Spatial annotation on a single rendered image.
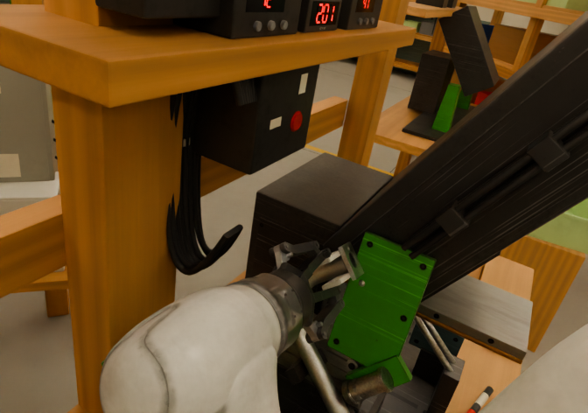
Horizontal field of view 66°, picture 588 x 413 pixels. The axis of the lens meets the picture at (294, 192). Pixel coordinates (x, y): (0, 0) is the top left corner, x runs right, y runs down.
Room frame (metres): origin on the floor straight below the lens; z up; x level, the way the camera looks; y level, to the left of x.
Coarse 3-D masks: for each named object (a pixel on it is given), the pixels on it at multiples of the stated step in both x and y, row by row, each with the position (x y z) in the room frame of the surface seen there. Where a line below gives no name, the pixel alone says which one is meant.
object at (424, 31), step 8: (408, 24) 9.23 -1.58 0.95; (416, 24) 9.16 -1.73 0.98; (424, 24) 9.10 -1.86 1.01; (432, 24) 9.05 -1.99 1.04; (416, 32) 9.17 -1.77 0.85; (424, 32) 9.09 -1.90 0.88; (432, 32) 8.94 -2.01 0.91; (400, 64) 9.11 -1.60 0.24; (408, 64) 9.10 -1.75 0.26; (416, 64) 9.29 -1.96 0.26
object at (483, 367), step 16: (496, 272) 1.17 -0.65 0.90; (512, 272) 1.18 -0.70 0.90; (528, 272) 1.20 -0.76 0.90; (512, 288) 1.10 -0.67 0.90; (528, 288) 1.11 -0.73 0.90; (464, 352) 0.80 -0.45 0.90; (480, 352) 0.81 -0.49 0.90; (464, 368) 0.75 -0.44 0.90; (480, 368) 0.76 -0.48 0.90; (496, 368) 0.77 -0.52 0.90; (512, 368) 0.78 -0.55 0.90; (464, 384) 0.71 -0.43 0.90; (480, 384) 0.71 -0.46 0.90; (496, 384) 0.72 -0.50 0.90; (464, 400) 0.66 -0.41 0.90
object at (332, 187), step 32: (320, 160) 0.97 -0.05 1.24; (256, 192) 0.76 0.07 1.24; (288, 192) 0.78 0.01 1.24; (320, 192) 0.80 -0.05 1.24; (352, 192) 0.83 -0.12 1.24; (256, 224) 0.76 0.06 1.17; (288, 224) 0.73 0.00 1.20; (320, 224) 0.70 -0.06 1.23; (256, 256) 0.75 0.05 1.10; (320, 288) 0.69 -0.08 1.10
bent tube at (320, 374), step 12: (348, 252) 0.59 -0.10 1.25; (324, 264) 0.59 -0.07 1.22; (336, 264) 0.58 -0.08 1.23; (348, 264) 0.57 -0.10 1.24; (312, 276) 0.59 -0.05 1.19; (324, 276) 0.59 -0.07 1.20; (300, 336) 0.56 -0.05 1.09; (300, 348) 0.55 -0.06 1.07; (312, 348) 0.56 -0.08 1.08; (312, 360) 0.54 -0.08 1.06; (312, 372) 0.53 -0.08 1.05; (324, 372) 0.53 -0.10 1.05; (324, 384) 0.52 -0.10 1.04; (324, 396) 0.51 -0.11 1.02; (336, 396) 0.51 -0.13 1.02; (336, 408) 0.50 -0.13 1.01
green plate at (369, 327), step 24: (384, 240) 0.61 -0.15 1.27; (360, 264) 0.60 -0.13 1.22; (384, 264) 0.59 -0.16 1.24; (408, 264) 0.58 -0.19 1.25; (432, 264) 0.57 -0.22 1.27; (360, 288) 0.59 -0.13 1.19; (384, 288) 0.58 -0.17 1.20; (408, 288) 0.57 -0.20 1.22; (360, 312) 0.58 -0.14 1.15; (384, 312) 0.57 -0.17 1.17; (408, 312) 0.55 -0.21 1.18; (336, 336) 0.57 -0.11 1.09; (360, 336) 0.56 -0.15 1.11; (384, 336) 0.55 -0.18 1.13; (360, 360) 0.55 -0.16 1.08
